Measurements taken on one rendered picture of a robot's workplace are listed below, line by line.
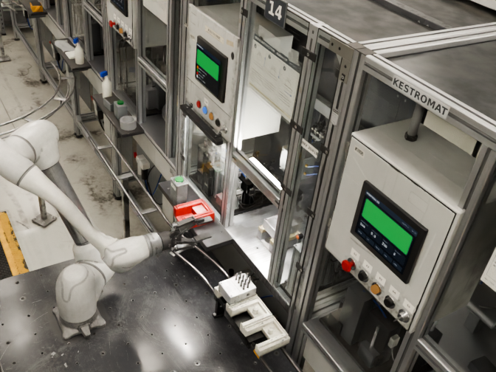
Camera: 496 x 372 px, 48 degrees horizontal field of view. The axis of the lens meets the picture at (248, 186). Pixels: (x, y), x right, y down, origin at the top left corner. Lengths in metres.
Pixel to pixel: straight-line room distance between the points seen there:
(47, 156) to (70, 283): 0.51
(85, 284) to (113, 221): 1.77
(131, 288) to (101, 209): 1.61
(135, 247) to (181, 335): 0.52
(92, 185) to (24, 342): 2.14
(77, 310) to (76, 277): 0.14
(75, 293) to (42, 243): 1.65
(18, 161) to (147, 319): 0.88
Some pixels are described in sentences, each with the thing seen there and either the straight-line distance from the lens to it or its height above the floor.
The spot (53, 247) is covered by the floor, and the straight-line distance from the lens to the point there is 3.92.
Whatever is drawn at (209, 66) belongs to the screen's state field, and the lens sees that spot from 2.35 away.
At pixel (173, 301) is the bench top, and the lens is 2.59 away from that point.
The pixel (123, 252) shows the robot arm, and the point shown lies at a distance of 2.12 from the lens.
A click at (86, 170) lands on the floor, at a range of 4.62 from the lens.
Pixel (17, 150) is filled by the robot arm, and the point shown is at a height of 1.45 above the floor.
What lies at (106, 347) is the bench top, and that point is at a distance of 2.44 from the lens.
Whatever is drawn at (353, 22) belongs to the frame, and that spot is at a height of 2.01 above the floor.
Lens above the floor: 2.60
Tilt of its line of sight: 35 degrees down
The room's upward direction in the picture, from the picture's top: 7 degrees clockwise
